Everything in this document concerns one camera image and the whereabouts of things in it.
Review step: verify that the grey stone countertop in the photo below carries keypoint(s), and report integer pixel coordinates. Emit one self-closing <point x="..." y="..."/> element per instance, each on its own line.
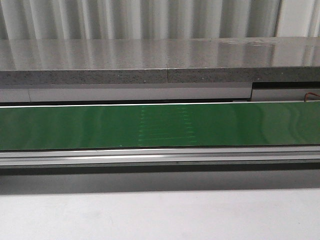
<point x="159" y="61"/>

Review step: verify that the green conveyor belt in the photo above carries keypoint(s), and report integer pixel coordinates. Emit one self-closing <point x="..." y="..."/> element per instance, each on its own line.
<point x="29" y="128"/>

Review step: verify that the white pleated curtain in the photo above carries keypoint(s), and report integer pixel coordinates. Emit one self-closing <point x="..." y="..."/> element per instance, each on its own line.
<point x="157" y="19"/>

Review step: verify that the aluminium conveyor frame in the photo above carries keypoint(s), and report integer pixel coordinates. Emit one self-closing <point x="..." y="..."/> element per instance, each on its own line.
<point x="159" y="159"/>

